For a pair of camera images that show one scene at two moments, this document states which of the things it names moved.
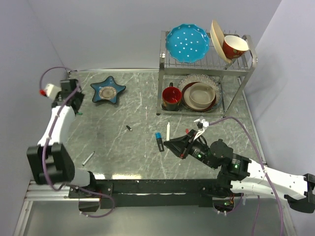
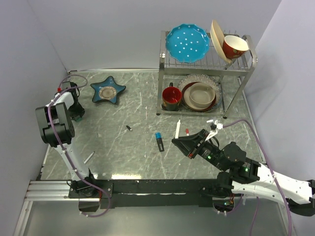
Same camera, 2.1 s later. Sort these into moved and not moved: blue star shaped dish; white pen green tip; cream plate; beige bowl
Moved: white pen green tip
Not moved: beige bowl; cream plate; blue star shaped dish
